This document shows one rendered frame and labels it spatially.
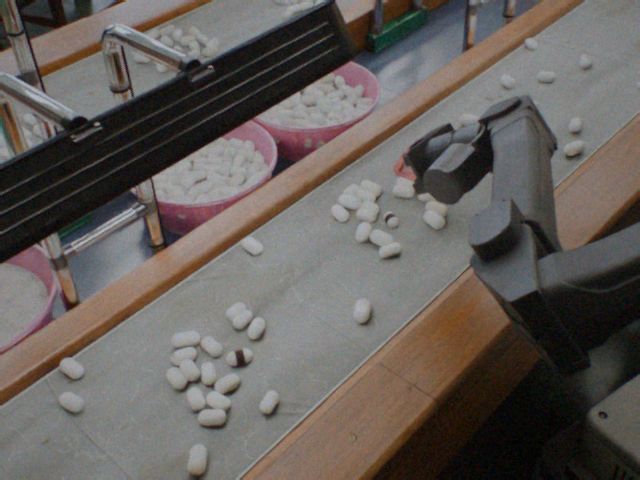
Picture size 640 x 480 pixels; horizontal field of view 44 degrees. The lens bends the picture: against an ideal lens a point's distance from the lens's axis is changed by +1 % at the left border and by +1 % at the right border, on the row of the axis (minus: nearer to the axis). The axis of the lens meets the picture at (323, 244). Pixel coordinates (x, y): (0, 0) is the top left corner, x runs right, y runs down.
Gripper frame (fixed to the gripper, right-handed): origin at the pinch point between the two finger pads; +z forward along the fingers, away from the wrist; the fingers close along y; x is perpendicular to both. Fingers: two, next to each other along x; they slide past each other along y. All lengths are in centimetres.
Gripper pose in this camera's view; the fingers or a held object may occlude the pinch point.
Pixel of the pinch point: (398, 170)
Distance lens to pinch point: 120.1
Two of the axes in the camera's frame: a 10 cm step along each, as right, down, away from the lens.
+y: -6.8, 5.1, -5.3
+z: -5.5, 1.2, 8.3
